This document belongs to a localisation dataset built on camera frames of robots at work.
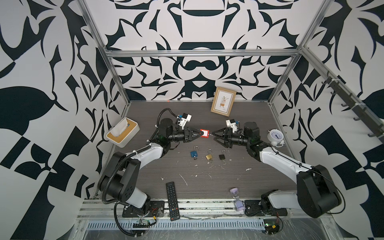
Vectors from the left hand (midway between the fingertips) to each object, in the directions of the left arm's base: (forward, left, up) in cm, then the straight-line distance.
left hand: (204, 131), depth 75 cm
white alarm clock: (+8, -49, -21) cm, 54 cm away
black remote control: (-26, +17, -23) cm, 38 cm away
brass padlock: (-3, -5, -23) cm, 24 cm away
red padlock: (0, -1, -1) cm, 2 cm away
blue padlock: (-1, +4, -22) cm, 23 cm away
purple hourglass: (-29, -17, -22) cm, 39 cm away
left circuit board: (-35, +30, -26) cm, 53 cm away
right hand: (-2, -5, -3) cm, 6 cm away
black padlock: (-4, -12, -23) cm, 27 cm away
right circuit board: (-39, -30, -25) cm, 55 cm away
